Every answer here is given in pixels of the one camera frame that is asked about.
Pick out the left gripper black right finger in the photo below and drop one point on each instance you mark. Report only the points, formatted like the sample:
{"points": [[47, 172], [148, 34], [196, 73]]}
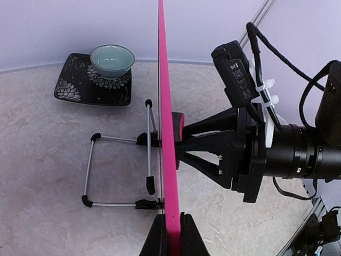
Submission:
{"points": [[191, 240]]}

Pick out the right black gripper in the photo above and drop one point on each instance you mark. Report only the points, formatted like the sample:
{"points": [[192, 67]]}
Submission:
{"points": [[234, 159]]}

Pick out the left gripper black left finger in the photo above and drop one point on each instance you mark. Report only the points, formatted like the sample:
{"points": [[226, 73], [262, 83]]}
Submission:
{"points": [[156, 241]]}

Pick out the pink framed whiteboard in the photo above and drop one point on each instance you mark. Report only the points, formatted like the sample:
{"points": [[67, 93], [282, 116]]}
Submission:
{"points": [[172, 210]]}

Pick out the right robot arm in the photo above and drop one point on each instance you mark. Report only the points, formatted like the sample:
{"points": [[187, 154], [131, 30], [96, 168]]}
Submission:
{"points": [[300, 152]]}

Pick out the green ceramic bowl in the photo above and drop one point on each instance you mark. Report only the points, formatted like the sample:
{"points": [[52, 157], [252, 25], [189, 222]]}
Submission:
{"points": [[112, 61]]}

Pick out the black floral square plate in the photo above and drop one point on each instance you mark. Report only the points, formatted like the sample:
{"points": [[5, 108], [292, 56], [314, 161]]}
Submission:
{"points": [[79, 82]]}

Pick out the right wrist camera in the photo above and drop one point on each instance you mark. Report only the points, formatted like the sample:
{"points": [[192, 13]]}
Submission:
{"points": [[239, 77]]}

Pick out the whiteboard wire stand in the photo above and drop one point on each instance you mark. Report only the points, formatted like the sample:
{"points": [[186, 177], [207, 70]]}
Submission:
{"points": [[132, 171]]}

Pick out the right aluminium frame post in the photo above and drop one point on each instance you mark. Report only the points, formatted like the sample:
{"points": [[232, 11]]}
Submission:
{"points": [[257, 19]]}

